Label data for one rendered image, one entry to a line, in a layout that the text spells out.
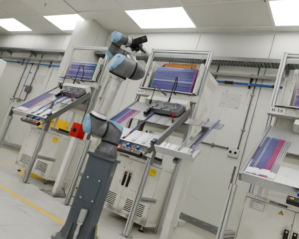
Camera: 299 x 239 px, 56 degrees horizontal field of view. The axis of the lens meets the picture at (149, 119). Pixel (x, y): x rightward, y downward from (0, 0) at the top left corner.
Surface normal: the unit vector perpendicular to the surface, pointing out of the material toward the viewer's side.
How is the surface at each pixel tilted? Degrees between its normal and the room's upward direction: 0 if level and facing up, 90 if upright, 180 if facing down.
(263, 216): 90
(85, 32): 90
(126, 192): 90
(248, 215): 90
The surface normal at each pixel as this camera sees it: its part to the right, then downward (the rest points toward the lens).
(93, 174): -0.09, -0.19
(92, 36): 0.80, 0.17
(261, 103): -0.51, -0.30
